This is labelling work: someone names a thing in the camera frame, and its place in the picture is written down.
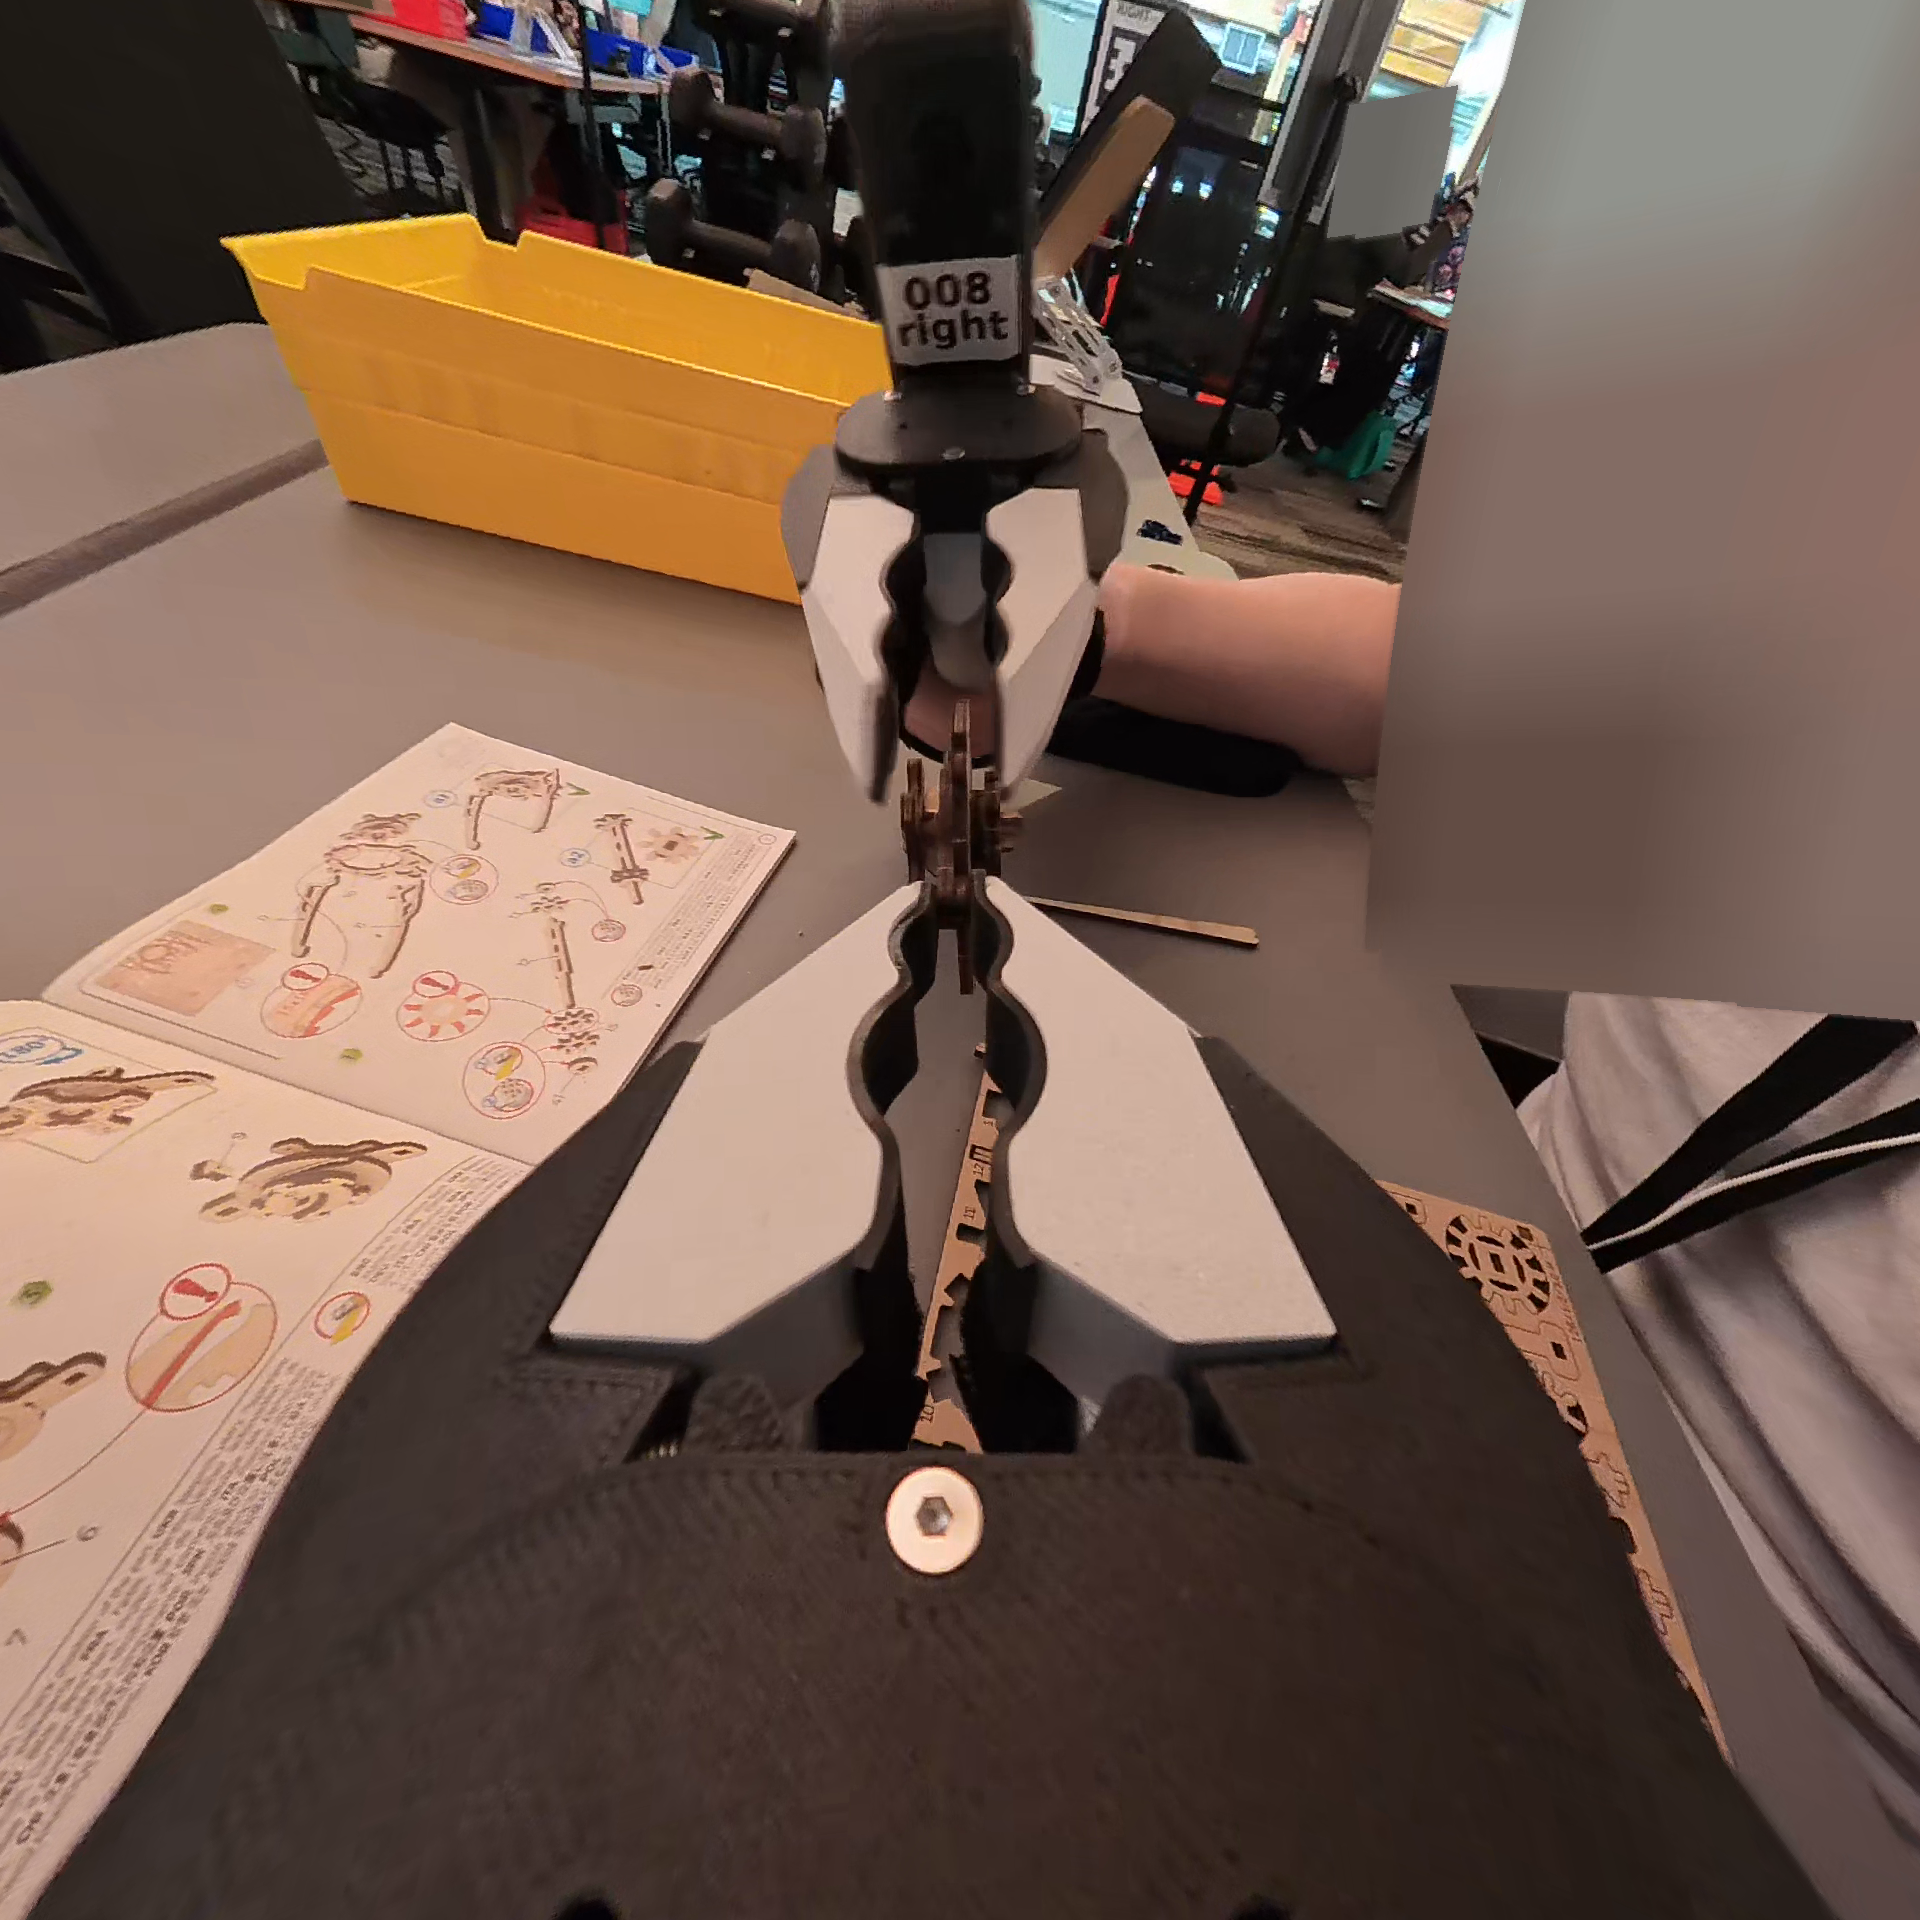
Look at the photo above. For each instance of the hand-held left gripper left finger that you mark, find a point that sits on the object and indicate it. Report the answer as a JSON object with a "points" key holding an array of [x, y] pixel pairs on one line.
{"points": [[720, 1184]]}

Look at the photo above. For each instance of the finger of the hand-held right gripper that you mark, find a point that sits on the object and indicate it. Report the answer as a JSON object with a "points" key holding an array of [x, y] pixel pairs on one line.
{"points": [[849, 616], [1050, 600]]}

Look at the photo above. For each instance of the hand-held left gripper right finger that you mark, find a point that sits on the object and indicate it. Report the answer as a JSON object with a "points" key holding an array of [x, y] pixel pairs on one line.
{"points": [[1155, 1200]]}

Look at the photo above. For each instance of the wooden gear assembly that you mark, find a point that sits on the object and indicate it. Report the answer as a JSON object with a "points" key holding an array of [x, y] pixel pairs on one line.
{"points": [[953, 848]]}

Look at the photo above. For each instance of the person's right forearm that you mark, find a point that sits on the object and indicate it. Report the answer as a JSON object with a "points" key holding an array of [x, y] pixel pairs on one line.
{"points": [[1259, 661]]}

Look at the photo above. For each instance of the laser-cut wooden parts sheet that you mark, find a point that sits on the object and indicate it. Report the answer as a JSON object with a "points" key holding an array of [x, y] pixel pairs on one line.
{"points": [[1530, 1305]]}

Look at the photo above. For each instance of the board with printed tag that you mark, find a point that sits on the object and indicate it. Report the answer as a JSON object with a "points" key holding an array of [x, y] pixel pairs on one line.
{"points": [[1118, 135]]}

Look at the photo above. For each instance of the black pad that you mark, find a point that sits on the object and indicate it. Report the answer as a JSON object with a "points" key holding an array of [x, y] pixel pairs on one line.
{"points": [[1185, 749]]}

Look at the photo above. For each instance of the rack of black dumbbells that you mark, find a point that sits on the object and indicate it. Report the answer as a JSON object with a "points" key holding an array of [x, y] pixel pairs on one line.
{"points": [[734, 165]]}

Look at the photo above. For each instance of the black office chair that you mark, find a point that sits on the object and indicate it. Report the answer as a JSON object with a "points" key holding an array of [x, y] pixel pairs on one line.
{"points": [[1224, 442]]}

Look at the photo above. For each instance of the thin wooden stick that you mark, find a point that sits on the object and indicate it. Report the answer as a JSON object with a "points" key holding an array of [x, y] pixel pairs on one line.
{"points": [[1155, 916]]}

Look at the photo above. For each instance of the yellow plastic bin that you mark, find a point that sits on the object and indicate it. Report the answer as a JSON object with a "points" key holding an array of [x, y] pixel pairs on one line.
{"points": [[569, 434]]}

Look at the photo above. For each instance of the illustrated instruction booklet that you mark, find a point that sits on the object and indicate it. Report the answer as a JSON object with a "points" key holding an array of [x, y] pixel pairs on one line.
{"points": [[300, 1079]]}

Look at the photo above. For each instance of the cluttered workbench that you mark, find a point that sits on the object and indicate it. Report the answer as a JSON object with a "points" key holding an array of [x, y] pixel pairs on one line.
{"points": [[481, 59]]}

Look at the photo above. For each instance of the person's white shirt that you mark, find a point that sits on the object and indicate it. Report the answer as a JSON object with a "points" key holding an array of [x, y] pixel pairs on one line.
{"points": [[1769, 1348]]}

